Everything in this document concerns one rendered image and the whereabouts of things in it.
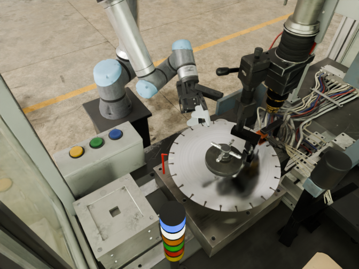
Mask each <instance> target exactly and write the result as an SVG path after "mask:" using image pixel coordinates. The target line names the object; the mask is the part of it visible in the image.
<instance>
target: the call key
mask: <svg viewBox="0 0 359 269"><path fill-rule="evenodd" d="M82 153H83V149H82V147H80V146H75V147H73V148H72V149H71V150H70V154H71V156H73V157H77V156H80V155H81V154H82Z"/></svg>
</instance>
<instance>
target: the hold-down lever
mask: <svg viewBox="0 0 359 269"><path fill-rule="evenodd" d="M237 72H239V67H236V68H228V67H220V68H217V69H216V74H217V76H224V75H229V74H230V73H237Z"/></svg>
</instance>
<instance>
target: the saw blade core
mask: <svg viewBox="0 0 359 269"><path fill-rule="evenodd" d="M202 125H203V126H202ZM234 125H236V123H233V122H227V123H226V124H225V121H214V124H213V121H211V122H210V125H209V126H207V123H206V122H204V123H202V124H201V123H199V124H196V125H194V126H192V127H191V128H188V129H186V130H185V131H183V132H182V133H181V134H180V135H179V136H178V137H177V138H176V140H175V141H174V142H173V144H172V146H171V149H170V152H169V157H173V158H174V159H169V157H168V164H169V171H170V174H171V176H172V179H173V181H174V183H175V184H176V186H177V187H178V188H179V187H180V188H179V189H180V190H181V192H182V193H183V194H185V195H186V196H187V197H188V198H190V197H191V196H192V194H193V195H194V196H192V197H191V198H190V199H191V200H192V201H194V202H195V203H197V204H199V205H201V206H204V204H205V201H206V202H207V203H206V204H205V207H206V208H209V209H213V210H217V211H220V205H221V206H222V207H221V211H224V212H237V210H238V211H244V210H249V209H252V207H253V208H255V207H257V206H259V205H261V204H262V203H263V202H265V200H267V199H268V198H270V197H271V196H272V195H273V193H274V192H275V191H274V190H276V188H277V186H278V184H279V181H280V174H281V169H280V162H279V158H278V156H275V155H277V154H276V152H275V150H274V149H273V147H272V146H271V145H270V144H269V142H268V141H267V140H266V139H265V138H263V139H261V138H260V141H259V143H258V144H257V145H256V147H255V149H254V150H251V151H249V152H248V151H247V150H246V149H245V148H244V146H245V142H246V141H245V140H243V139H241V138H238V137H236V136H233V135H231V134H230V132H231V129H232V128H233V126H234ZM231 139H234V140H235V141H234V142H233V144H232V146H233V147H235V148H236V149H238V150H239V151H240V152H241V154H242V156H243V164H242V166H241V168H240V170H239V171H238V172H236V173H234V174H232V175H219V174H217V173H215V172H213V171H212V170H211V169H210V168H209V167H208V166H207V164H206V162H205V155H206V152H207V150H208V149H209V148H210V147H211V146H212V145H211V144H210V143H211V142H214V143H216V144H228V143H229V142H230V141H231ZM267 146H268V147H267ZM173 153H174V154H173ZM272 155H273V156H272ZM172 163H173V164H172ZM275 166H277V167H275ZM174 175H176V176H174ZM274 177H276V178H274ZM182 185H183V186H182ZM181 186H182V187H181ZM270 187H271V188H272V189H270ZM262 196H263V198H264V199H265V200H264V199H263V198H262ZM250 203H251V205H252V206H251V205H250ZM235 206H237V210H236V207H235Z"/></svg>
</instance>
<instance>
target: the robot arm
mask: <svg viewBox="0 0 359 269"><path fill-rule="evenodd" d="M96 1H97V3H98V4H99V5H101V6H103V8H104V10H105V12H106V14H107V16H108V18H109V20H110V22H111V24H112V26H113V28H114V30H115V32H116V34H117V36H118V39H119V46H118V47H117V48H116V58H115V59H106V60H102V61H100V62H99V63H98V64H96V65H95V67H94V69H93V75H94V80H95V83H96V86H97V89H98V93H99V96H100V103H99V110H100V113H101V115H102V116H103V117H105V118H107V119H110V120H117V119H120V118H123V117H125V116H127V115H128V114H129V113H130V112H131V110H132V103H131V100H130V99H129V97H128V96H127V94H126V91H125V85H127V84H128V83H129V82H130V81H131V80H133V79H134V78H135V77H136V76H137V77H138V79H139V81H138V83H137V84H136V90H137V92H138V94H139V95H140V96H142V97H143V98H146V99H149V98H151V97H152V96H154V95H155V94H157V93H158V91H159V90H160V89H161V88H163V87H164V86H165V85H166V84H167V83H168V82H169V81H170V80H171V79H172V78H173V77H174V76H176V75H177V74H178V79H179V81H177V82H176V88H177V94H178V98H179V101H178V102H179V107H180V110H181V104H182V110H181V114H184V113H192V114H191V116H192V117H191V119H189V120H188V121H187V125H188V126H194V125H196V124H199V123H201V124H202V118H204V119H205V121H206V123H207V126H209V125H210V117H209V112H208V108H207V105H206V102H205V99H204V97H206V98H209V99H212V100H214V101H217V100H219V99H221V98H223V95H224V93H223V92H220V91H217V90H214V89H211V88H208V87H206V86H203V85H201V84H198V83H199V78H198V77H199V76H198V71H197V67H196V62H195V59H194V55H193V49H192V46H191V43H190V41H188V40H186V39H179V40H177V41H175V42H174V43H173V44H172V52H173V53H172V54H171V55H170V56H169V57H168V58H167V59H166V60H164V61H163V62H162V63H160V64H159V65H158V66H157V67H156V68H155V66H154V64H153V62H152V59H151V57H150V55H149V52H148V50H147V48H146V46H145V43H144V41H143V39H142V36H141V34H140V32H139V0H96Z"/></svg>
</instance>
